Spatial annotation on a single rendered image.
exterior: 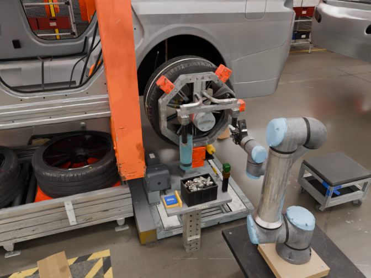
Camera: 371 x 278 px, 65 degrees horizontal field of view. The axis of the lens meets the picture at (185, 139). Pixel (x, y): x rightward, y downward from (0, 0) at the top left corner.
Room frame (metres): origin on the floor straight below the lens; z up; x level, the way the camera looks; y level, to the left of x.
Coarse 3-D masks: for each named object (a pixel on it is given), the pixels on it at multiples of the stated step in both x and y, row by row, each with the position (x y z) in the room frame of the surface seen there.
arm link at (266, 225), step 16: (272, 128) 1.05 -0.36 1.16; (288, 128) 1.02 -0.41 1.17; (304, 128) 1.02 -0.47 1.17; (272, 144) 1.02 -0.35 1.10; (288, 144) 1.01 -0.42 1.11; (304, 144) 1.02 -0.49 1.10; (272, 160) 1.04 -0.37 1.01; (288, 160) 1.02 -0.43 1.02; (272, 176) 1.04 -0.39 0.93; (288, 176) 1.04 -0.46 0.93; (272, 192) 1.03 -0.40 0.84; (256, 208) 1.15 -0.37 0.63; (272, 208) 1.04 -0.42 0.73; (256, 224) 1.06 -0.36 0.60; (272, 224) 1.03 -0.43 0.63; (256, 240) 1.03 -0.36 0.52; (272, 240) 1.03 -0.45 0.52
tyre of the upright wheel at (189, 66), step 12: (168, 60) 2.08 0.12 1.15; (192, 60) 1.99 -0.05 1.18; (204, 60) 2.05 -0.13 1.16; (156, 72) 2.01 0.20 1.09; (168, 72) 1.89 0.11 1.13; (180, 72) 1.89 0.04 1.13; (192, 72) 1.91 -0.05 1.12; (156, 84) 1.87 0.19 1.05; (228, 84) 2.00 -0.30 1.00; (144, 96) 2.00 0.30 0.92; (156, 96) 1.84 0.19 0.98; (144, 108) 2.01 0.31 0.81; (156, 108) 1.83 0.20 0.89; (156, 120) 1.83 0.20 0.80; (156, 132) 1.84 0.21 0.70
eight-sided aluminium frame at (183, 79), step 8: (208, 72) 1.91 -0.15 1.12; (176, 80) 1.85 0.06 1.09; (184, 80) 1.81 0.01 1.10; (192, 80) 1.83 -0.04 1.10; (200, 80) 1.84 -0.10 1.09; (208, 80) 1.86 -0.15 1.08; (216, 80) 1.88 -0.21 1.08; (176, 88) 1.79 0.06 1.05; (168, 96) 1.78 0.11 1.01; (160, 104) 1.76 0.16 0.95; (160, 112) 1.76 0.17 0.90; (160, 120) 1.80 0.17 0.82; (224, 120) 1.95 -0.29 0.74; (160, 128) 1.78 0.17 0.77; (216, 128) 1.93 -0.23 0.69; (224, 128) 1.91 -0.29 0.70; (168, 136) 1.77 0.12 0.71; (176, 136) 1.83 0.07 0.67; (208, 136) 1.92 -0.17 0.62; (216, 136) 1.89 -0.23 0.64; (200, 144) 1.85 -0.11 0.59; (208, 144) 1.86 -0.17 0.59
